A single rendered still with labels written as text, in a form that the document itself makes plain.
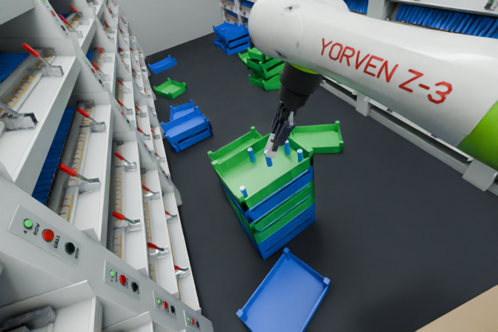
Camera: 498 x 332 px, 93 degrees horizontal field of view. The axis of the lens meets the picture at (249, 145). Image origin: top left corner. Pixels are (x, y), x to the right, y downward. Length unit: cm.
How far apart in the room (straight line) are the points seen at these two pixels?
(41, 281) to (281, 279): 84
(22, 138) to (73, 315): 30
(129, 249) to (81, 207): 19
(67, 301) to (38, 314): 3
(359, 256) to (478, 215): 53
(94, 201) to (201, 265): 70
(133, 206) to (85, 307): 39
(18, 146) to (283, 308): 94
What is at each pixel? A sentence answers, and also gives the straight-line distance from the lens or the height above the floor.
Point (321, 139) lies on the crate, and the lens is 155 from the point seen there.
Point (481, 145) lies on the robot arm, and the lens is 31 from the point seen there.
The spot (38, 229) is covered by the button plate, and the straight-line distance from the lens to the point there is 45.
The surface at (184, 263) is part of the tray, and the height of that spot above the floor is 13.
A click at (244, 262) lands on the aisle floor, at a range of 116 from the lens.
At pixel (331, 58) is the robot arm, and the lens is 35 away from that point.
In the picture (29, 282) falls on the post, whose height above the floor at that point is 78.
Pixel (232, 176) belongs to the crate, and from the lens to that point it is 89.
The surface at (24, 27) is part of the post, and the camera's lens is 100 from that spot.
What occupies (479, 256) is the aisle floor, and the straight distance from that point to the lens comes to 130.
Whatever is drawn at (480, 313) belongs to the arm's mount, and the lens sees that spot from 83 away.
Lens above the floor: 106
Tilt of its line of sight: 42 degrees down
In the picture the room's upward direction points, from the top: 16 degrees counter-clockwise
